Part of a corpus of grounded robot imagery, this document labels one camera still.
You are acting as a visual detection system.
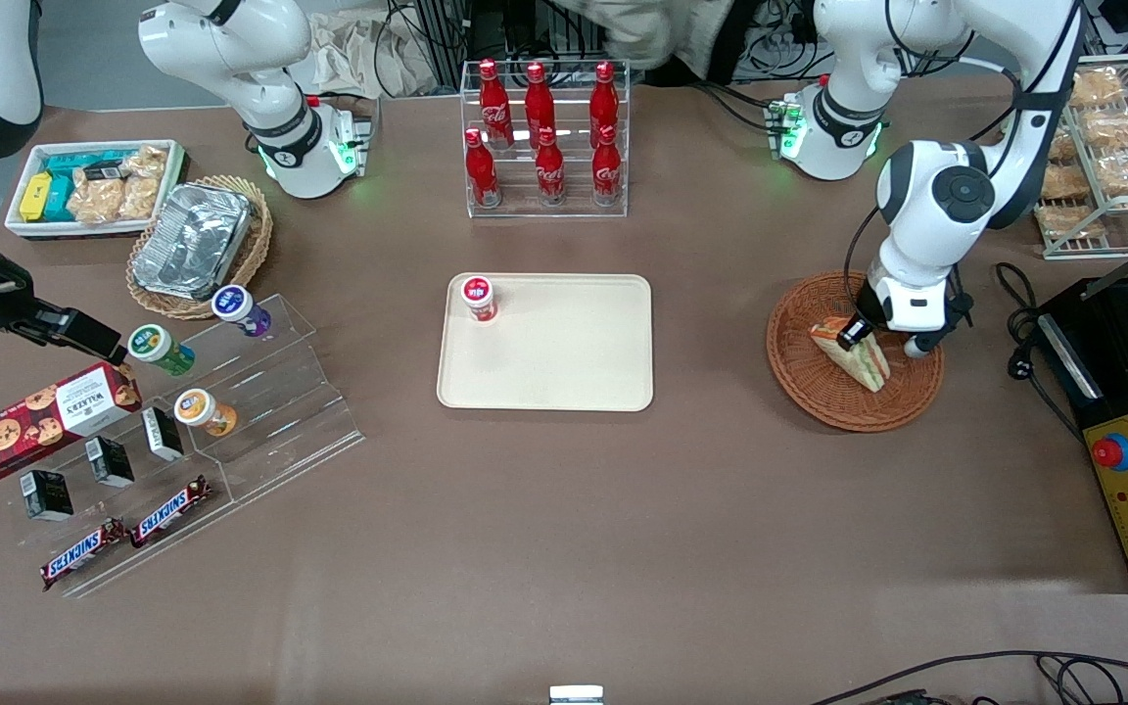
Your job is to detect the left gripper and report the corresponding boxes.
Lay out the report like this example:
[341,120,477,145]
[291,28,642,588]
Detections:
[836,253,961,353]

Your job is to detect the triangular sandwich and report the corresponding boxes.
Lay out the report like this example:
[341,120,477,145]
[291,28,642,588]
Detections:
[808,315,890,393]

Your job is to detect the brown wicker basket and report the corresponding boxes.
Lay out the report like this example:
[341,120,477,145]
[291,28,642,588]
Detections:
[767,271,945,433]

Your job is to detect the light wicker basket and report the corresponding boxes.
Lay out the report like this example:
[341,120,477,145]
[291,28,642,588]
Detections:
[126,175,274,321]

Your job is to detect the beige plastic tray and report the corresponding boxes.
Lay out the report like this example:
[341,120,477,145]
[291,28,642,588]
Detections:
[437,273,654,412]

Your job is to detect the green yogurt cup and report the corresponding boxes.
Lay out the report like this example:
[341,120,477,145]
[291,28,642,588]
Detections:
[127,323,197,378]

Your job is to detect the red cookie box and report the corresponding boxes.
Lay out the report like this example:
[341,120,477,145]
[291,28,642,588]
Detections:
[0,361,144,486]

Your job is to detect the white rectangular bin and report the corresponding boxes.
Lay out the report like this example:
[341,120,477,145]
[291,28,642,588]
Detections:
[3,139,189,242]

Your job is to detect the small black carton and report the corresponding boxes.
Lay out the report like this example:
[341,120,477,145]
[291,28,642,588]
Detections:
[19,469,75,523]
[84,436,136,489]
[140,405,186,463]

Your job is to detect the teal small box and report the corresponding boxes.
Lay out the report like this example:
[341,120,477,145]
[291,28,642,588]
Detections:
[43,174,77,223]

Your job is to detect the yellow small box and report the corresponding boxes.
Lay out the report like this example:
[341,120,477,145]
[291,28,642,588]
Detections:
[19,172,54,223]

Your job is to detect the orange yogurt cup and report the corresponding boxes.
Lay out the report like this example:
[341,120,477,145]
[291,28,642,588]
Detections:
[173,388,239,439]

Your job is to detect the aluminium foil container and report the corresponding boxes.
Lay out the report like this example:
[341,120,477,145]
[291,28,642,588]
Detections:
[131,182,253,302]

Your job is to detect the purple yogurt cup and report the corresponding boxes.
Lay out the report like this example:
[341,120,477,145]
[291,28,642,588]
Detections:
[211,284,272,339]

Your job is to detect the teal long box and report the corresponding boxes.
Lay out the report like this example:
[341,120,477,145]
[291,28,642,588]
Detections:
[43,150,140,179]

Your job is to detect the snickers chocolate bar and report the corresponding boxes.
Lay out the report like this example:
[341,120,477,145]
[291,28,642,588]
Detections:
[128,475,213,549]
[39,518,130,592]

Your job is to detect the clear acrylic stepped display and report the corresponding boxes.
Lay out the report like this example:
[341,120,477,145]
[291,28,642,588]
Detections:
[0,293,367,599]

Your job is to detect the black machine with yellow panel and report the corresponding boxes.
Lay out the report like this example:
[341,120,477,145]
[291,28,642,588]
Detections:
[1038,276,1128,595]

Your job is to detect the red cola bottle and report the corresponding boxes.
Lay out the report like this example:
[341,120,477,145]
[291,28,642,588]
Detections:
[464,128,502,210]
[590,123,624,206]
[524,62,557,150]
[535,126,568,206]
[478,59,514,150]
[588,61,621,150]

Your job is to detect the clear acrylic bottle rack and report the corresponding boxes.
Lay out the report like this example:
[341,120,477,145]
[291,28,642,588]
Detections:
[459,58,631,219]

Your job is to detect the person in beige jacket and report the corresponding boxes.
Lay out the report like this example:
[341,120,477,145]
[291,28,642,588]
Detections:
[562,0,737,71]

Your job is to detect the red lid yogurt cup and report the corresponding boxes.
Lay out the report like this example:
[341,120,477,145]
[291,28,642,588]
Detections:
[460,275,498,323]

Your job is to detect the beige cloth bag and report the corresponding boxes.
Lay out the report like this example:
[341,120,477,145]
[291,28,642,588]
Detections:
[307,8,440,100]

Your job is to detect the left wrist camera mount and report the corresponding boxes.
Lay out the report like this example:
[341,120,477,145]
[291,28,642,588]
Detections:
[901,294,974,360]

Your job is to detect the black power cable with plug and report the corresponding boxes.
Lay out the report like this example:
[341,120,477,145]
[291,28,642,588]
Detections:
[994,261,1086,444]

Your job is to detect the white wire shelf rack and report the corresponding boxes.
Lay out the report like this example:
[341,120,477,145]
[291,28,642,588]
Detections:
[1010,53,1128,261]

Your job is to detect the black arm base cables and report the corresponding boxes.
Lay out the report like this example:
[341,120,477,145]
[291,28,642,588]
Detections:
[689,80,782,135]

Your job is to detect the black cable on table edge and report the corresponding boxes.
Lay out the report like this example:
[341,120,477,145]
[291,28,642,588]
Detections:
[807,649,1128,705]

